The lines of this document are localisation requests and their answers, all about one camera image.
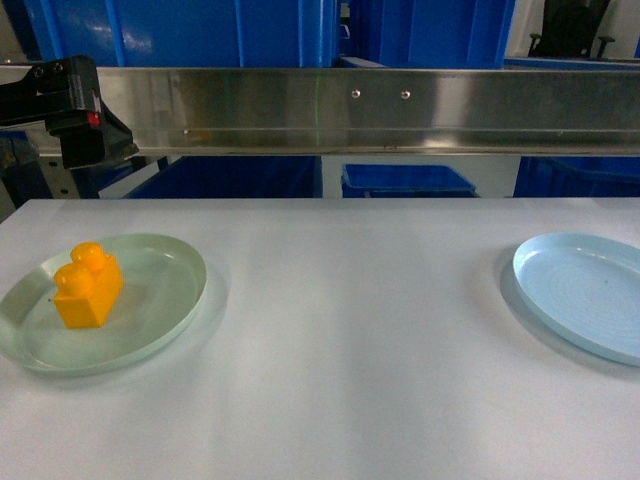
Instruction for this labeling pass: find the blue bin lower left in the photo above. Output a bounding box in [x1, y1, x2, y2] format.
[127, 156, 323, 199]

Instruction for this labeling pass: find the blue bin centre top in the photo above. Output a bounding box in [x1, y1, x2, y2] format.
[349, 0, 515, 69]

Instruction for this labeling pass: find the small blue bin below rail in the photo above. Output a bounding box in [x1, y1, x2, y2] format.
[341, 164, 477, 199]

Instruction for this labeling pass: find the black office chair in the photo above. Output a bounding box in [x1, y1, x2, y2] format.
[528, 0, 615, 59]

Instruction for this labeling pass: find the light blue plate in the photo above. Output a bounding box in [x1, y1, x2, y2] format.
[512, 232, 639, 367]

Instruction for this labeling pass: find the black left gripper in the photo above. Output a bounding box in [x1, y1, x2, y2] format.
[1, 55, 139, 169]

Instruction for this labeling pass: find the large blue bin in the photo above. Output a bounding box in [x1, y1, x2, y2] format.
[23, 1, 339, 68]

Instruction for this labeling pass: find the yellow toy block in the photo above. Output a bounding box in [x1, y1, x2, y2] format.
[53, 242, 124, 329]

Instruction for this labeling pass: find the stainless steel rail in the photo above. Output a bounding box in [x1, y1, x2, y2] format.
[68, 67, 639, 157]

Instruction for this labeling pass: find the light green plate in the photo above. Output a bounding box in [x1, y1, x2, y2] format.
[0, 232, 208, 377]

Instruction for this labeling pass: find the blue bin lower right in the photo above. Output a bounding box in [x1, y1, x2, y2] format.
[513, 157, 639, 198]

